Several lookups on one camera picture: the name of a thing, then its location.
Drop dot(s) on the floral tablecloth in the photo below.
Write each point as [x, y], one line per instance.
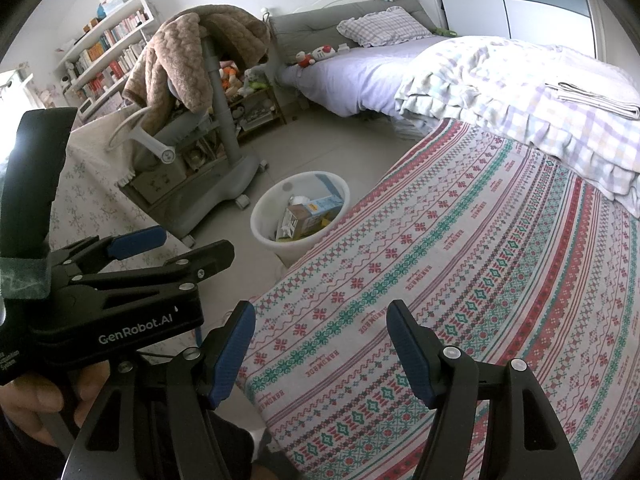
[100, 195]

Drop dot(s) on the white plastic bin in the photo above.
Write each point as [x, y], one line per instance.
[265, 232]

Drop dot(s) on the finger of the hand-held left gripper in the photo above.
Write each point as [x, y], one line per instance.
[210, 255]
[137, 241]

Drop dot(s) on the purple bed sheet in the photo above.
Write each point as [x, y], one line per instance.
[360, 77]

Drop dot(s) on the grey padded headboard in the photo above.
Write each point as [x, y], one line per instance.
[300, 25]

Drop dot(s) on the patterned knit-print blanket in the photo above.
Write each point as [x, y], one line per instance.
[450, 260]

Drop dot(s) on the white wall bookshelf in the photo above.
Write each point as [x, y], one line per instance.
[85, 42]

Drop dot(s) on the beige storage box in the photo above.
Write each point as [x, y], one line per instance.
[157, 182]

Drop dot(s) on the wooden bedside shelf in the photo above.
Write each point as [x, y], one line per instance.
[260, 110]

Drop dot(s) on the grey swivel chair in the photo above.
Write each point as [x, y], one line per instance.
[225, 115]

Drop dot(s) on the checked frilled pillow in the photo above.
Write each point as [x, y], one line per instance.
[385, 27]

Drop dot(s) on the red white plush toy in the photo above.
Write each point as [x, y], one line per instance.
[317, 55]

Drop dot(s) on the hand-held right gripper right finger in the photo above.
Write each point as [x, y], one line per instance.
[411, 352]

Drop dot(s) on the blue tissue box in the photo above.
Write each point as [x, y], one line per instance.
[110, 4]

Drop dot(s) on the rows of books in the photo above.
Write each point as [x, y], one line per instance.
[107, 50]

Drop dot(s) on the brown quilted blanket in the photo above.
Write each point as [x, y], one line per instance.
[170, 60]

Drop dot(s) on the pastel checked quilt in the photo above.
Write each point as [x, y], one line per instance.
[500, 80]

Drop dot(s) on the folded striped cloth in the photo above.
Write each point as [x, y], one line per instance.
[595, 97]

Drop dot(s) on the cardboard milk carton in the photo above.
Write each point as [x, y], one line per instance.
[310, 215]

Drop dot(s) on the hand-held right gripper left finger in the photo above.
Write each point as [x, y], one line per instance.
[227, 360]

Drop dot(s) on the person's left hand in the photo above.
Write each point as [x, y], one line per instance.
[30, 402]

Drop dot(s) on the pile of plush toys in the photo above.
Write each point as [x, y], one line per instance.
[240, 77]

